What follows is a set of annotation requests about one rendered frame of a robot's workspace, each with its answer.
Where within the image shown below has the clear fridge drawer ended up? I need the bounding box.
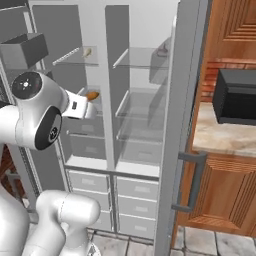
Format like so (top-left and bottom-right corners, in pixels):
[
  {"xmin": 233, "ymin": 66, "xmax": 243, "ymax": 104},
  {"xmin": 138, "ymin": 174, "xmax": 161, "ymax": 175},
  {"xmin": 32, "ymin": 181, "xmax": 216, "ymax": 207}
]
[
  {"xmin": 116, "ymin": 117, "xmax": 165, "ymax": 166},
  {"xmin": 65, "ymin": 114, "xmax": 105, "ymax": 137},
  {"xmin": 67, "ymin": 132, "xmax": 107, "ymax": 161}
]

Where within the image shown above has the glass fridge shelf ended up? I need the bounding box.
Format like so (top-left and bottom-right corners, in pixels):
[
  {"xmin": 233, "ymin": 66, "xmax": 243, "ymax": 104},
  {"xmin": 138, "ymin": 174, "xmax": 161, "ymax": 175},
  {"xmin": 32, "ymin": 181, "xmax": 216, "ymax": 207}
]
[
  {"xmin": 114, "ymin": 87, "xmax": 168, "ymax": 121},
  {"xmin": 112, "ymin": 47, "xmax": 170, "ymax": 70},
  {"xmin": 52, "ymin": 46, "xmax": 100, "ymax": 67}
]

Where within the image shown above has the tan fish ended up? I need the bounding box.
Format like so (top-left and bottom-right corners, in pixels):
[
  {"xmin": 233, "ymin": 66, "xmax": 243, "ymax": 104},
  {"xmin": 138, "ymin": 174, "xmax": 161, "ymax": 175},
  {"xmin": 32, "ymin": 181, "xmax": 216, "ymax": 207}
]
[{"xmin": 82, "ymin": 47, "xmax": 93, "ymax": 59}]

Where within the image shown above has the grey fridge door with bins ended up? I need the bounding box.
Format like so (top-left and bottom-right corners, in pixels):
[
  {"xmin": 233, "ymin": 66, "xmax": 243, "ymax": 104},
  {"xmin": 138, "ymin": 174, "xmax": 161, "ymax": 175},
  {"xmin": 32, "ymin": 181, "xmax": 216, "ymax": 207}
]
[{"xmin": 0, "ymin": 0, "xmax": 69, "ymax": 214}]

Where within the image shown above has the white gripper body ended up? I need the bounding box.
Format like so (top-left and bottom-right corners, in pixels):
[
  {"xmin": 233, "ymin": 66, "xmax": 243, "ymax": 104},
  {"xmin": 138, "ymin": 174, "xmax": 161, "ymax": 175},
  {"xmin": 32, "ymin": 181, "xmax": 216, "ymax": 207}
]
[{"xmin": 81, "ymin": 100, "xmax": 99, "ymax": 121}]

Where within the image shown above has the white freezer drawer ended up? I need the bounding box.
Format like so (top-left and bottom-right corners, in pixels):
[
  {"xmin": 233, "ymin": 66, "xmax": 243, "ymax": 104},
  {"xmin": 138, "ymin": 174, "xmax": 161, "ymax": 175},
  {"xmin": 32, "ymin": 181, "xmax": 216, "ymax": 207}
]
[
  {"xmin": 117, "ymin": 195, "xmax": 158, "ymax": 220},
  {"xmin": 67, "ymin": 169, "xmax": 111, "ymax": 194},
  {"xmin": 118, "ymin": 213, "xmax": 157, "ymax": 240},
  {"xmin": 116, "ymin": 176, "xmax": 160, "ymax": 202},
  {"xmin": 94, "ymin": 209, "xmax": 113, "ymax": 232},
  {"xmin": 71, "ymin": 189, "xmax": 112, "ymax": 212}
]

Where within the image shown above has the wooden wall cupboard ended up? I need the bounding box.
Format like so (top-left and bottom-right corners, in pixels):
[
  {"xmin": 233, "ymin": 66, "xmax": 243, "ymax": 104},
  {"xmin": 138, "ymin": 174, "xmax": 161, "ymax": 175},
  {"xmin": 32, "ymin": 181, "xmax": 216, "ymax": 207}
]
[{"xmin": 199, "ymin": 0, "xmax": 256, "ymax": 65}]

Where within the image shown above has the brown grey food item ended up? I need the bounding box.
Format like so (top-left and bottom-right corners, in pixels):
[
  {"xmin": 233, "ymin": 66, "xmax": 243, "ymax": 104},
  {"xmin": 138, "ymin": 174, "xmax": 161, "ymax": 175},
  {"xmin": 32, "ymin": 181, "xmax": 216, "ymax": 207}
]
[{"xmin": 156, "ymin": 42, "xmax": 170, "ymax": 58}]

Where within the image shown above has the grey fridge door with handle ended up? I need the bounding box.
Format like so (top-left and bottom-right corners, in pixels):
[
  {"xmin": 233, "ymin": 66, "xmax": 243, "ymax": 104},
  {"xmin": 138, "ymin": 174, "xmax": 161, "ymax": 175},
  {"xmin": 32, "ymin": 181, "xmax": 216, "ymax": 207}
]
[{"xmin": 152, "ymin": 0, "xmax": 214, "ymax": 256}]

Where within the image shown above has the wooden base cupboard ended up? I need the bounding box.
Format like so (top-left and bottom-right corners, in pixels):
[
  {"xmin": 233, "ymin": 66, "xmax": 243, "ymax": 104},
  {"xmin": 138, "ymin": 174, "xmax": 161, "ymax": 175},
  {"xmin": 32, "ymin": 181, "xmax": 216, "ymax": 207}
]
[{"xmin": 175, "ymin": 149, "xmax": 256, "ymax": 238}]

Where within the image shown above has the dark grey door handle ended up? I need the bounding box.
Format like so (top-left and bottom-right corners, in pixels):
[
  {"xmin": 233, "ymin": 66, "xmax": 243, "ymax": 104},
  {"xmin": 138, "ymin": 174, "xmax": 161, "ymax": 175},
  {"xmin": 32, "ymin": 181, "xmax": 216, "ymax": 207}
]
[{"xmin": 171, "ymin": 151, "xmax": 208, "ymax": 213}]

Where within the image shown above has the orange food item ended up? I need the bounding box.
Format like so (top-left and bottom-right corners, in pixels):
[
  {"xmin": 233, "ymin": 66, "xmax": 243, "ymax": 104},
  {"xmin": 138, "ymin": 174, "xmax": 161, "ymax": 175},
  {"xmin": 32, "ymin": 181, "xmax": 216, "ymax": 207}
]
[{"xmin": 86, "ymin": 91, "xmax": 101, "ymax": 102}]

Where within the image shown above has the grey fridge cabinet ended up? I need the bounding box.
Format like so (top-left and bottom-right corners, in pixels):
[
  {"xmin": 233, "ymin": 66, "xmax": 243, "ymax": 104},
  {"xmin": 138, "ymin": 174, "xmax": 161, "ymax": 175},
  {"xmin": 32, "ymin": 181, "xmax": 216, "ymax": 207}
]
[{"xmin": 28, "ymin": 0, "xmax": 181, "ymax": 242}]

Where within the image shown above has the black microwave oven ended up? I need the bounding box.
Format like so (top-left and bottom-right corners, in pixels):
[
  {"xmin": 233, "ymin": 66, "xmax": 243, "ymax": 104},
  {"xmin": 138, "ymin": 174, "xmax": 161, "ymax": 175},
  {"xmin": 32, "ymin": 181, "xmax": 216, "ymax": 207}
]
[{"xmin": 212, "ymin": 68, "xmax": 256, "ymax": 127}]

